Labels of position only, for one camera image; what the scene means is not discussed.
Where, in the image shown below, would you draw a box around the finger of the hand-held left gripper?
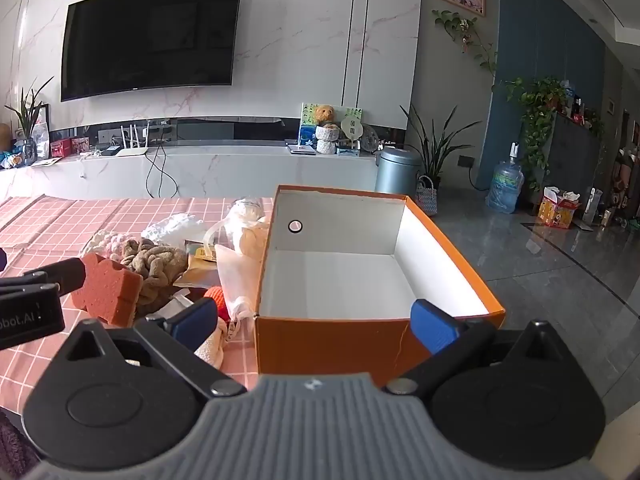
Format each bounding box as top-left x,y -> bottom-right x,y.
22,257 -> 87,296

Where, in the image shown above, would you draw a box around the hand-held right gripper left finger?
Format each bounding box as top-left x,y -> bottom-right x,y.
52,297 -> 248,401

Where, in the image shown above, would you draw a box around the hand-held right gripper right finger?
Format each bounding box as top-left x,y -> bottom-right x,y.
382,298 -> 571,402

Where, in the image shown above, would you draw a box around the orange crocheted fruit toy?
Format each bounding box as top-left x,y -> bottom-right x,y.
205,286 -> 236,322

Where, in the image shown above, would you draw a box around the orange sponge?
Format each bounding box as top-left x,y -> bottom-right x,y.
71,253 -> 143,328

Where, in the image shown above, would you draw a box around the white mesh bag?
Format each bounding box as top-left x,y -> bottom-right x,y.
215,244 -> 266,323

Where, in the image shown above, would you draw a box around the orange cardboard box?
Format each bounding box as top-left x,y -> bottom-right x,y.
252,185 -> 507,388

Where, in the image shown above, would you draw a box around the cream knitted cloth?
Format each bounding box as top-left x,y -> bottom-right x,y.
195,317 -> 234,368

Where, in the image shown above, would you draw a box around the pink checked tablecloth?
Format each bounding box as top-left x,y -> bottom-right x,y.
0,195 -> 281,411

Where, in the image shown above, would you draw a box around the yellow snack packet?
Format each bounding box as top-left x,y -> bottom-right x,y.
174,239 -> 221,290

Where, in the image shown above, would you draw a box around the pink and white knitted cloth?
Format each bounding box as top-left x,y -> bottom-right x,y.
80,230 -> 136,262

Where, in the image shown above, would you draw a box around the brown knitted toy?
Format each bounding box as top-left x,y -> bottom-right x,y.
120,239 -> 190,318

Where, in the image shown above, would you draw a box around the white plastic bag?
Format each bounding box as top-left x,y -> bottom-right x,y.
224,197 -> 274,258

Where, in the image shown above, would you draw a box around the woven basket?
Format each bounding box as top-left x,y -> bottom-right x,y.
414,175 -> 439,217

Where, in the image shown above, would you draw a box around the dark maroon cloth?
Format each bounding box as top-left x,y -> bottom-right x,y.
0,409 -> 38,480

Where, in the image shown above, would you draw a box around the white router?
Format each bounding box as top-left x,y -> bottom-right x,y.
116,122 -> 151,157

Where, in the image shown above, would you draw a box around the white marble television console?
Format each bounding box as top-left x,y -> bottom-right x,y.
0,142 -> 379,202

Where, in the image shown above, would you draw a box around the grey metal trash can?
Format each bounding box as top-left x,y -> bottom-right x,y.
374,147 -> 424,196

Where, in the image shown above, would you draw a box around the blue water jug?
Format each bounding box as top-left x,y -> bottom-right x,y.
485,142 -> 525,215

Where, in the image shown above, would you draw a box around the potted plant in glass vase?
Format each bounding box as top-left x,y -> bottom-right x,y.
4,77 -> 54,166

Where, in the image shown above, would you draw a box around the tall leafy floor plant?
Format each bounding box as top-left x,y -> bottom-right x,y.
399,104 -> 482,192

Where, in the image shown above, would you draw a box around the round paper fan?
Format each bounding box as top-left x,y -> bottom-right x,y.
340,114 -> 364,152

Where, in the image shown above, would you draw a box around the white knitted pot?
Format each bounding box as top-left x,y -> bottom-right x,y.
315,123 -> 342,156

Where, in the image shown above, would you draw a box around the dark grey cabinet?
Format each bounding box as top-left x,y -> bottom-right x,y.
546,110 -> 604,207

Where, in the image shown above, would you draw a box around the blue painted picture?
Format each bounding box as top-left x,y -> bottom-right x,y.
298,102 -> 326,152

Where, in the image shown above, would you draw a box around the brown teddy bear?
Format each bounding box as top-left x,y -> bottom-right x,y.
313,104 -> 341,126

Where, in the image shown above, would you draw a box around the trailing pothos plant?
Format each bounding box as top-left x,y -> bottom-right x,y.
504,77 -> 569,188

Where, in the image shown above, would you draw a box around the hanging vine plant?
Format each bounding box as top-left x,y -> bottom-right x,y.
432,9 -> 499,79

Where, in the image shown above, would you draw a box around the black cables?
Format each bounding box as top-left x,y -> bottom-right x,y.
144,142 -> 179,199

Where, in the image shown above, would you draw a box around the black wall television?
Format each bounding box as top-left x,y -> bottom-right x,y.
61,0 -> 244,102

